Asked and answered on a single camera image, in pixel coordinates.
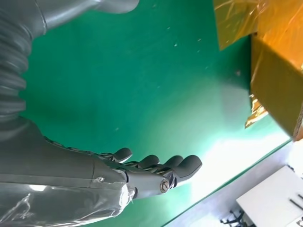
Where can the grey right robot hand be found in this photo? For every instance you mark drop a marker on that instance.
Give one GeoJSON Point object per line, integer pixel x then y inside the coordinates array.
{"type": "Point", "coordinates": [59, 175]}

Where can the green table mat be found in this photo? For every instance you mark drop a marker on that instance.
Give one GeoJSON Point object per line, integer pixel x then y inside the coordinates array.
{"type": "Point", "coordinates": [142, 78]}

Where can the white box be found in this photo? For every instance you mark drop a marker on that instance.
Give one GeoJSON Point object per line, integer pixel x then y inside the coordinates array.
{"type": "Point", "coordinates": [270, 200]}

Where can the yellow tape wrapped cardboard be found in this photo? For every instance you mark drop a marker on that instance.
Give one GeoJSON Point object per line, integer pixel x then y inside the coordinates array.
{"type": "Point", "coordinates": [279, 78]}

